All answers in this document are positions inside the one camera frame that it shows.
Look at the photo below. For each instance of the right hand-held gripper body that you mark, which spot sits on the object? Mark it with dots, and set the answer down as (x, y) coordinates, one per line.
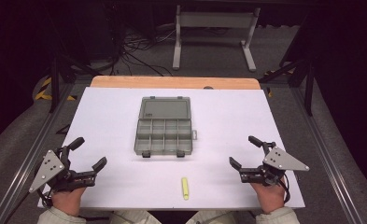
(280, 162)

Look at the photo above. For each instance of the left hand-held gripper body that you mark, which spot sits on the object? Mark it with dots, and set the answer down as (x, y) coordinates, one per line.
(49, 168)

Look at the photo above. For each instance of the person's right hand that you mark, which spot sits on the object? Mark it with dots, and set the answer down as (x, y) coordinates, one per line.
(269, 196)

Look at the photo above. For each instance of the person's left hand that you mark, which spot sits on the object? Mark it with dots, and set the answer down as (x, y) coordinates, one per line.
(68, 199)

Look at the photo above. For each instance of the white table board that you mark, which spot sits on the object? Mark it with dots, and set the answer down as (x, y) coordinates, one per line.
(109, 124)

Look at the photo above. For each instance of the yellow black floor tape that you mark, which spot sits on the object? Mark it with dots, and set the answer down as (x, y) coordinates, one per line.
(44, 91)
(270, 90)

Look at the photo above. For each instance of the yellow highlighter pen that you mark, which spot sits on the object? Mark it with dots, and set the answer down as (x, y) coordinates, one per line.
(185, 188)

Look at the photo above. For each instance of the person's right leg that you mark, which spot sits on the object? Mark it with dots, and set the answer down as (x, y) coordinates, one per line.
(212, 218)

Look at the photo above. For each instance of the person's leg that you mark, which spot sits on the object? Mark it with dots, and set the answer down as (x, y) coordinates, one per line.
(134, 218)
(212, 218)

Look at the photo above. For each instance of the person's left leg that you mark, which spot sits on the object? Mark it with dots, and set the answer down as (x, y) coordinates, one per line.
(134, 218)

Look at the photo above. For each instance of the grey plastic compartment box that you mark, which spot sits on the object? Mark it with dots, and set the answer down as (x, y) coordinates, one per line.
(164, 126)

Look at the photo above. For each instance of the wooden table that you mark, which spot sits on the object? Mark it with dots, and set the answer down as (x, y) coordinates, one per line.
(172, 82)

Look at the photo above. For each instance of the grey metal stand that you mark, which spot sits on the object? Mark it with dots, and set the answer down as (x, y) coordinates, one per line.
(215, 20)

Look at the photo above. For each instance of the aluminium rail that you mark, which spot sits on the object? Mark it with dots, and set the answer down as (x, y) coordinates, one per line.
(324, 155)
(31, 155)

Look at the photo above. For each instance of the black metal frame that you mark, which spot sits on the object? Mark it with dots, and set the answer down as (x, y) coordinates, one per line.
(308, 87)
(55, 84)

